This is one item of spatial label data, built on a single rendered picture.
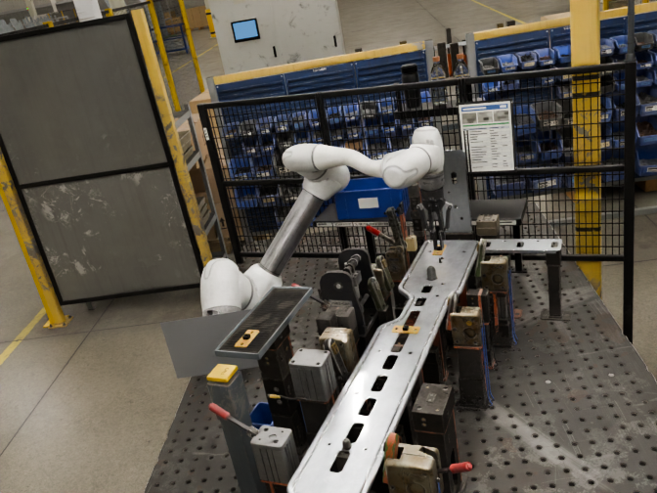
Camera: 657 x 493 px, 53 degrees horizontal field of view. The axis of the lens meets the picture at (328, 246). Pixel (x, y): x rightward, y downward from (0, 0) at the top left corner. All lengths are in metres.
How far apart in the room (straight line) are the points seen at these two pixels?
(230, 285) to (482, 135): 1.19
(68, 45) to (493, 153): 2.71
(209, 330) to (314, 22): 6.78
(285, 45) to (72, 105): 4.88
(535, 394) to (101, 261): 3.36
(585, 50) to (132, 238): 3.15
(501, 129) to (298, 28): 6.36
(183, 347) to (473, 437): 1.13
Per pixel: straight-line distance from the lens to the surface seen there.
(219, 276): 2.64
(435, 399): 1.72
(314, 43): 8.96
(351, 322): 2.05
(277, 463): 1.66
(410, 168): 2.11
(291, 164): 2.61
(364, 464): 1.61
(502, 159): 2.84
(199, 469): 2.21
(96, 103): 4.46
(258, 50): 9.05
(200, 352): 2.59
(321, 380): 1.79
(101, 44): 4.38
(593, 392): 2.28
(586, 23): 2.73
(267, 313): 1.96
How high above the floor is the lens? 2.07
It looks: 23 degrees down
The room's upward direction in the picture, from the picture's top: 11 degrees counter-clockwise
